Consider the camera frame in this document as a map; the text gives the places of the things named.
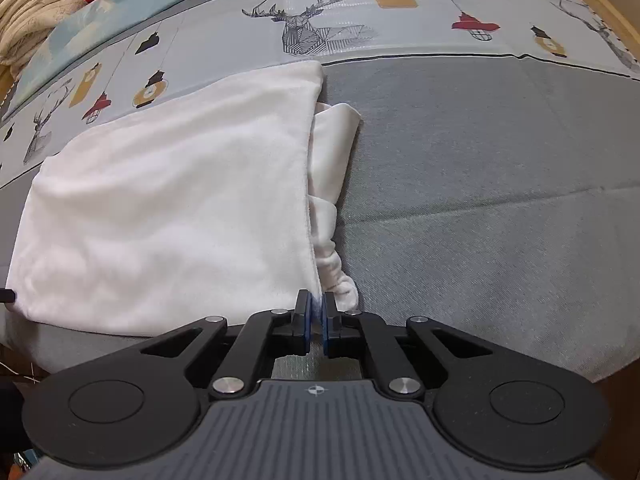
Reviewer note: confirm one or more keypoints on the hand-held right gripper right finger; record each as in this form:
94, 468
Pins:
330, 330

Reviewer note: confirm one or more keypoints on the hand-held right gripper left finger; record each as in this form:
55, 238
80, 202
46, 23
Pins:
302, 327

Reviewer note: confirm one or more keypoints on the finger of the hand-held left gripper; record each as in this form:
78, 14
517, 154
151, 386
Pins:
6, 296

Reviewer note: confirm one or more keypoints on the white long-sleeve shirt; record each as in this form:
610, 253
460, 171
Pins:
175, 200

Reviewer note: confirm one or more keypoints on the cream folded blanket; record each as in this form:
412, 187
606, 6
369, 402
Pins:
30, 10

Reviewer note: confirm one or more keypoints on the light blue patterned sheet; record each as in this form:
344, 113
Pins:
100, 15

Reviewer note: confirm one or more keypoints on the wooden bed frame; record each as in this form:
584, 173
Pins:
610, 0

